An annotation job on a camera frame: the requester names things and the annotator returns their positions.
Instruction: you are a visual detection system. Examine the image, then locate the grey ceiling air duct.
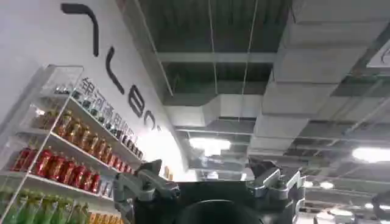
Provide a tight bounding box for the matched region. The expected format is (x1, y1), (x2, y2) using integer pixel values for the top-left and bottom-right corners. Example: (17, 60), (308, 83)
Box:
(163, 0), (390, 159)

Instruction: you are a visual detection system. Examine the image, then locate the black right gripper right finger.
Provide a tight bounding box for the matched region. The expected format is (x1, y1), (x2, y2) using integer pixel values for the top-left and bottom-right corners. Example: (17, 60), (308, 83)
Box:
(246, 158), (307, 224)

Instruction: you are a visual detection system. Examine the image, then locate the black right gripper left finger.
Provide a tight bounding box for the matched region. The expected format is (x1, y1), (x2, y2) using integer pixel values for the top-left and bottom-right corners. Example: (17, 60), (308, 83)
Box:
(113, 159), (181, 224)

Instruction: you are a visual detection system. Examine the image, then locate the white shelf with bottled drinks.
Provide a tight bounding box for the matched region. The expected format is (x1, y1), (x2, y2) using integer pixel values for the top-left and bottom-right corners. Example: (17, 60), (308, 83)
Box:
(0, 63), (146, 224)

